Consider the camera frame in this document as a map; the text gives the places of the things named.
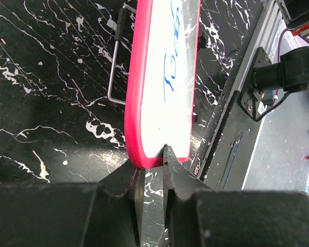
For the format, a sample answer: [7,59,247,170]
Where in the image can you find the whiteboard metal wire stand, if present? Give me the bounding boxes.
[107,4,137,106]

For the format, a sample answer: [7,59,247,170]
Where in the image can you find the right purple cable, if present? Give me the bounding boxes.
[277,27,309,56]

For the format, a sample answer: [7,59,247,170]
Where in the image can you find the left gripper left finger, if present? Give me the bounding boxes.
[0,161,145,246]

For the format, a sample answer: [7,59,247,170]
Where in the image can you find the pink framed whiteboard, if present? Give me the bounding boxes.
[124,1,201,169]

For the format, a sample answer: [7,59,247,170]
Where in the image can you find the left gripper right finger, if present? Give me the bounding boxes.
[163,145,309,246]

